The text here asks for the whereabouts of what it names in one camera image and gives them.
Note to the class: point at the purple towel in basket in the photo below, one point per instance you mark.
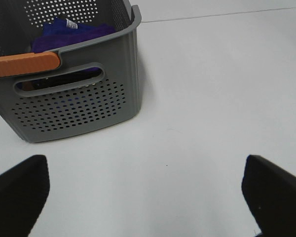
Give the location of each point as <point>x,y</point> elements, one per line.
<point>46,43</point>

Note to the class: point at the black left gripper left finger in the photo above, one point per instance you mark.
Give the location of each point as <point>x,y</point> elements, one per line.
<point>24,190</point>

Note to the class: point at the grey perforated plastic basket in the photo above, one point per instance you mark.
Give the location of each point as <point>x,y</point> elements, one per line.
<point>73,89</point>

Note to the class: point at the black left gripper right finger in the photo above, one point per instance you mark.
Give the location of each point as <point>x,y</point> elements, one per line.
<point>270,194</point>

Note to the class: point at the blue towel with label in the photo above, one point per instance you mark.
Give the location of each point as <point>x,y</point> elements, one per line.
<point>64,27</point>

